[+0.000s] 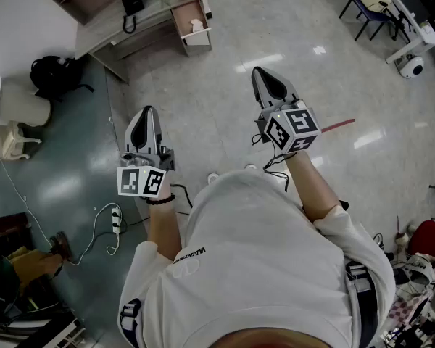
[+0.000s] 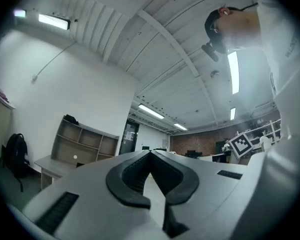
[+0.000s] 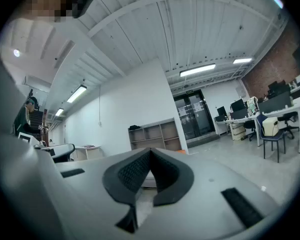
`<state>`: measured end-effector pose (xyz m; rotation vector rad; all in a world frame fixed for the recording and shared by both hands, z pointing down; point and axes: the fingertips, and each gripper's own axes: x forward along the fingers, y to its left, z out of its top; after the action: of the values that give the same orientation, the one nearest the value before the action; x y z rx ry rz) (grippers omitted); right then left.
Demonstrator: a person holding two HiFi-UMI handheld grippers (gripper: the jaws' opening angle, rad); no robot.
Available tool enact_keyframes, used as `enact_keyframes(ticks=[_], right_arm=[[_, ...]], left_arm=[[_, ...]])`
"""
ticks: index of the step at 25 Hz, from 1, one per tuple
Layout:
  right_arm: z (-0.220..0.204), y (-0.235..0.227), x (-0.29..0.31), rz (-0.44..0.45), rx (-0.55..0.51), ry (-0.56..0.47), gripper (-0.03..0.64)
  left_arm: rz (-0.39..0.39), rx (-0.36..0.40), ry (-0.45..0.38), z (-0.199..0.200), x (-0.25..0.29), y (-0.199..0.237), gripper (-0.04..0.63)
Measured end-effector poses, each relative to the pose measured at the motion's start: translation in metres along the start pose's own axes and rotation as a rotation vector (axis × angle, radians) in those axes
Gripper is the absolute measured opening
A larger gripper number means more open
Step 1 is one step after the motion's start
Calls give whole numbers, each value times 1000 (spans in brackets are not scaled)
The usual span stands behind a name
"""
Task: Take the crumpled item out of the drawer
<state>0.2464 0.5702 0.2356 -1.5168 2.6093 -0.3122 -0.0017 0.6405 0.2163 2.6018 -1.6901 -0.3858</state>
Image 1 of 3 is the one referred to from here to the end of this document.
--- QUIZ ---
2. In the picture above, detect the left black harness strap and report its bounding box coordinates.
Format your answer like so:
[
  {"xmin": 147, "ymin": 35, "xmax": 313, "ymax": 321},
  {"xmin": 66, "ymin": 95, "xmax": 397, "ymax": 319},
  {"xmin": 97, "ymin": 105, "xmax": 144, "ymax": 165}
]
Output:
[{"xmin": 119, "ymin": 297, "xmax": 143, "ymax": 348}]

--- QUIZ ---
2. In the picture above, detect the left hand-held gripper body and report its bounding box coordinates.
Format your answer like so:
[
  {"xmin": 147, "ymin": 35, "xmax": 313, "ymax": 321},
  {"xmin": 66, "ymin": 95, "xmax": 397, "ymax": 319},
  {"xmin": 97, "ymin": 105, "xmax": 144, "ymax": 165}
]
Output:
[{"xmin": 116, "ymin": 146, "xmax": 177, "ymax": 199}]

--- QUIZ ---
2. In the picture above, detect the white power cord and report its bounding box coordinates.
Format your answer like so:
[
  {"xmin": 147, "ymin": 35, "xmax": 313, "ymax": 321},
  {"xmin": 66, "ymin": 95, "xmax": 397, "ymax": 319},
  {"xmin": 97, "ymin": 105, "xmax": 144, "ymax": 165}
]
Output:
[{"xmin": 0, "ymin": 159, "xmax": 123, "ymax": 267}]

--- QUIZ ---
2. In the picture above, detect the black corded telephone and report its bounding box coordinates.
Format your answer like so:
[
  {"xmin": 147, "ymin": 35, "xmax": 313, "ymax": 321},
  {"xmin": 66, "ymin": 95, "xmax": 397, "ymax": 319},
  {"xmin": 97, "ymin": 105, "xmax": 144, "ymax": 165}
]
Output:
[{"xmin": 120, "ymin": 0, "xmax": 146, "ymax": 35}]

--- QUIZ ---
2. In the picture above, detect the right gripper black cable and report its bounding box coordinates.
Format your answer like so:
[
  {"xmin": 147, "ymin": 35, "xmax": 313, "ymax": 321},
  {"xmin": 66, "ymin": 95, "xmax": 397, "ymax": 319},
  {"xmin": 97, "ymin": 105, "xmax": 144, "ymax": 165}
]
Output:
[{"xmin": 252, "ymin": 132, "xmax": 291, "ymax": 194}]

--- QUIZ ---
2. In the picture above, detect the black bead bracelet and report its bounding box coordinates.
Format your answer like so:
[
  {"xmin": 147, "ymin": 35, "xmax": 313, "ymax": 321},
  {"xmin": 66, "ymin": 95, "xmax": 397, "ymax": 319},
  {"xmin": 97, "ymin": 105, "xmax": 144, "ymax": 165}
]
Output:
[{"xmin": 146, "ymin": 193, "xmax": 176, "ymax": 207}]

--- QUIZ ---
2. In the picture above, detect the red fabric bundle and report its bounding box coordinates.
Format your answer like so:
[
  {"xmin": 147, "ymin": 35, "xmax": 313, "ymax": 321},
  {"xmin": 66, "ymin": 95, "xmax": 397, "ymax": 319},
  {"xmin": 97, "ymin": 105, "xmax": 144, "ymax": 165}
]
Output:
[{"xmin": 407, "ymin": 219, "xmax": 435, "ymax": 268}]

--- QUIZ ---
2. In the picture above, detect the dark wooden cabinet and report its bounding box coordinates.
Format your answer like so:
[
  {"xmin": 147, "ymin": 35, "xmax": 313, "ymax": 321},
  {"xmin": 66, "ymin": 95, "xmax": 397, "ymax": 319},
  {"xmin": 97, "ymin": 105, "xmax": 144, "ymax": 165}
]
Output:
[{"xmin": 0, "ymin": 211, "xmax": 36, "ymax": 259}]

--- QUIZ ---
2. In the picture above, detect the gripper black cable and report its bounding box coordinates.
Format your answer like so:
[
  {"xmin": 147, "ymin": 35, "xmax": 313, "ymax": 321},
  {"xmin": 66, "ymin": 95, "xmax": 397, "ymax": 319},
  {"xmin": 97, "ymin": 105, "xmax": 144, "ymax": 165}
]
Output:
[
  {"xmin": 170, "ymin": 183, "xmax": 195, "ymax": 217},
  {"xmin": 252, "ymin": 132, "xmax": 291, "ymax": 194}
]

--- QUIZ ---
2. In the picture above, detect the blue chair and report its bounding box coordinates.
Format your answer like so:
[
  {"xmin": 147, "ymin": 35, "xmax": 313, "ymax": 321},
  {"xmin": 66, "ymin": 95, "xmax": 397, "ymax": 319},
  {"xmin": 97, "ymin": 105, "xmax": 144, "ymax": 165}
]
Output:
[{"xmin": 339, "ymin": 0, "xmax": 402, "ymax": 42}]

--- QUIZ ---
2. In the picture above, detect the person's right forearm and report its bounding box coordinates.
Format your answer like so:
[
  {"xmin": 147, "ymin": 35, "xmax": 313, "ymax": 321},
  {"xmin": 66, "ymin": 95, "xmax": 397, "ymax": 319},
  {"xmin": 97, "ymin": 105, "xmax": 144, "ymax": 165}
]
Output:
[{"xmin": 284, "ymin": 150, "xmax": 344, "ymax": 228}]

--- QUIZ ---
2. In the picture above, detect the right black harness strap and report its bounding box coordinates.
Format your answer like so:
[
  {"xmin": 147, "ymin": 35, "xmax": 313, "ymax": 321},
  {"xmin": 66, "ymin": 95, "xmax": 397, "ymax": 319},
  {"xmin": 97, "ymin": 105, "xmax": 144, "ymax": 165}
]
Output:
[{"xmin": 344, "ymin": 261, "xmax": 380, "ymax": 348}]

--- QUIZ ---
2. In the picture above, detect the person's left forearm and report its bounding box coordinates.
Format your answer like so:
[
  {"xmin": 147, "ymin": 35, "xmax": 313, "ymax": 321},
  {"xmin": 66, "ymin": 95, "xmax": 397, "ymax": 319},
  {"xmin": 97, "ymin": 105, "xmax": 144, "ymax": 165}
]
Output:
[{"xmin": 141, "ymin": 193, "xmax": 185, "ymax": 262}]

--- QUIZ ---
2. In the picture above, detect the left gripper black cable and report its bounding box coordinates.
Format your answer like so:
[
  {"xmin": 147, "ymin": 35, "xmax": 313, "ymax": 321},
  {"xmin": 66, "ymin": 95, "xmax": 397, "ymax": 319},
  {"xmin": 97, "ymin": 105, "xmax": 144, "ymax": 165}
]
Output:
[{"xmin": 170, "ymin": 183, "xmax": 195, "ymax": 217}]

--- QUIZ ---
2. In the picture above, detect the grey wooden desk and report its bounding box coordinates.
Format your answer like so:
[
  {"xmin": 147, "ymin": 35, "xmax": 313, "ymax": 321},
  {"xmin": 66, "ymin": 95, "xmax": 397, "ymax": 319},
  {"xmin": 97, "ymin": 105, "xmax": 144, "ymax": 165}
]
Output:
[{"xmin": 74, "ymin": 0, "xmax": 218, "ymax": 86}]

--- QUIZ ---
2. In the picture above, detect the black harness strap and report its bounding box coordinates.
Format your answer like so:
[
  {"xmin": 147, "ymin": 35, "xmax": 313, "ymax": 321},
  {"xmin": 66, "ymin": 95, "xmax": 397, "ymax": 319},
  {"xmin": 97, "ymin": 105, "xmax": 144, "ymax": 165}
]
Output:
[
  {"xmin": 119, "ymin": 297, "xmax": 143, "ymax": 348},
  {"xmin": 344, "ymin": 261, "xmax": 380, "ymax": 348}
]

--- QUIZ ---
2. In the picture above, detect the black backpack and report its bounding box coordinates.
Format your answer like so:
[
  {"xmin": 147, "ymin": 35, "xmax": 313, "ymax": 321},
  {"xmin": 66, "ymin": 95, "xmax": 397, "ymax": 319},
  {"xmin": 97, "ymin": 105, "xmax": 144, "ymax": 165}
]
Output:
[{"xmin": 30, "ymin": 55, "xmax": 95, "ymax": 103}]

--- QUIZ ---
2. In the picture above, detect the cream plastic chair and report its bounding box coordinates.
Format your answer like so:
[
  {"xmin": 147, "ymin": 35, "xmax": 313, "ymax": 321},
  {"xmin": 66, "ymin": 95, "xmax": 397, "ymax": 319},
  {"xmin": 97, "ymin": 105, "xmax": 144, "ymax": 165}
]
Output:
[{"xmin": 0, "ymin": 120, "xmax": 43, "ymax": 162}]

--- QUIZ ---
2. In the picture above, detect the white power strip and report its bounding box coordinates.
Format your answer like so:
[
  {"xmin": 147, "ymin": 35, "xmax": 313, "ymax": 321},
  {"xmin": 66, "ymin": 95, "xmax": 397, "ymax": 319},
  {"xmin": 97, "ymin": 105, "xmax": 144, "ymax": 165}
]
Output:
[{"xmin": 111, "ymin": 206, "xmax": 123, "ymax": 235}]

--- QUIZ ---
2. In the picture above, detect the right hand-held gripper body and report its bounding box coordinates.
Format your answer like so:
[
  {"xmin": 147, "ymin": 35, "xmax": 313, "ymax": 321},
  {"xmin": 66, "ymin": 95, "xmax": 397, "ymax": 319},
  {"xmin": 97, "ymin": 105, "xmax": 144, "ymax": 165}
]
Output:
[{"xmin": 254, "ymin": 99, "xmax": 322, "ymax": 155}]

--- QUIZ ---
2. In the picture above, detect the white round robot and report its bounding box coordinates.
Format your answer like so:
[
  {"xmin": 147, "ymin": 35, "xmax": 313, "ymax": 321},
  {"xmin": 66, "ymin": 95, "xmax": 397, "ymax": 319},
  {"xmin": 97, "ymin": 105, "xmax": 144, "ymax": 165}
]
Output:
[{"xmin": 398, "ymin": 54, "xmax": 426, "ymax": 80}]

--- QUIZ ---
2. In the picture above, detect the white round table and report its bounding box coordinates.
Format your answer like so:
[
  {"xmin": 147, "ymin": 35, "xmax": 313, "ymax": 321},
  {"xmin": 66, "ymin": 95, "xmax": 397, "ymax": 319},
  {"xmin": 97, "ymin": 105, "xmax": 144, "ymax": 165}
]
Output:
[{"xmin": 0, "ymin": 76, "xmax": 52, "ymax": 132}]

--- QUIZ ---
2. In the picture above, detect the person's white shirt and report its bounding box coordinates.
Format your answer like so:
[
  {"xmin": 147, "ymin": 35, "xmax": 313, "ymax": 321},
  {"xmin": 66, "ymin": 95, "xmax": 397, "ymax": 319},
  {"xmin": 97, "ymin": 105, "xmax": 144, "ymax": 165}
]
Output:
[{"xmin": 117, "ymin": 168, "xmax": 398, "ymax": 348}]

